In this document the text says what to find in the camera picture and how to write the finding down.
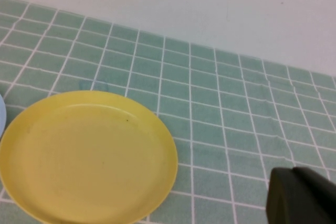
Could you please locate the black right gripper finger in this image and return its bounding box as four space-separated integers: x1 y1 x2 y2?
265 166 336 224

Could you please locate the yellow round plate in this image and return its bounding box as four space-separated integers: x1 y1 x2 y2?
0 90 179 224

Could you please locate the green white checkered tablecloth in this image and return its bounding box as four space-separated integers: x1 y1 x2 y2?
0 0 336 224

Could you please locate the light blue round plate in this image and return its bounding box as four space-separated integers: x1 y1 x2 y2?
0 95 7 137

